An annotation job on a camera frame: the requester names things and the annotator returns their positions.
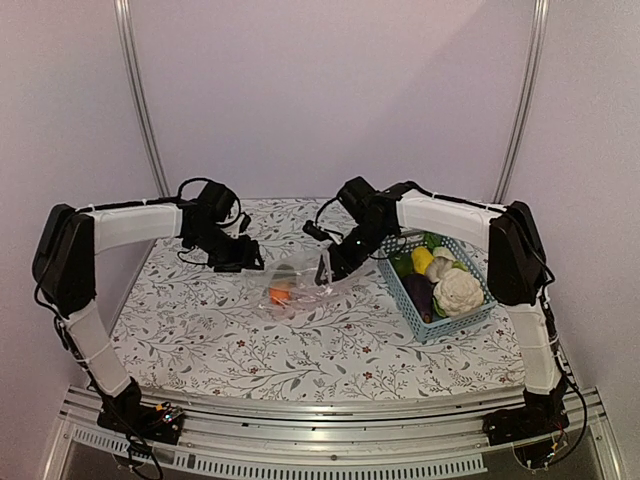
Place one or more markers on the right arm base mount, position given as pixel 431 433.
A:
pixel 509 425

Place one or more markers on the left aluminium corner post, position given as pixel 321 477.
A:
pixel 124 23

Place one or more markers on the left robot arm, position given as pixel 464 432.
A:
pixel 64 266

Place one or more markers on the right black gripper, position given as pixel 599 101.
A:
pixel 338 259

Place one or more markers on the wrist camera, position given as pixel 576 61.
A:
pixel 239 226
pixel 310 228

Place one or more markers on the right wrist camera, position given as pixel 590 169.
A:
pixel 310 228

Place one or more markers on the light blue plastic basket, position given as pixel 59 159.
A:
pixel 440 325

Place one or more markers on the aluminium corner post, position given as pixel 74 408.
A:
pixel 124 23
pixel 525 99

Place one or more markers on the right aluminium corner post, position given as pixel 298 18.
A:
pixel 525 99

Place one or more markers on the floral patterned table mat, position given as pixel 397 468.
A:
pixel 186 328

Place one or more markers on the aluminium rail frame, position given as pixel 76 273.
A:
pixel 428 438

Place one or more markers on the purple fake eggplant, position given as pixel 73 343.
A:
pixel 420 291

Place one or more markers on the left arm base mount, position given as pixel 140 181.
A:
pixel 161 423

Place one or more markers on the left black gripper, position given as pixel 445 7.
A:
pixel 244 257

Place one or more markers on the orange green fake fruit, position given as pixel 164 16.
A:
pixel 280 294

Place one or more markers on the white fake cauliflower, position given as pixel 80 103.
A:
pixel 458 293

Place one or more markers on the clear zip top bag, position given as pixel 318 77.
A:
pixel 298 271

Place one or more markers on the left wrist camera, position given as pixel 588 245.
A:
pixel 239 226

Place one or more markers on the white fake garlic bulb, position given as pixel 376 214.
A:
pixel 440 266

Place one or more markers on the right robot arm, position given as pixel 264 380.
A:
pixel 517 274

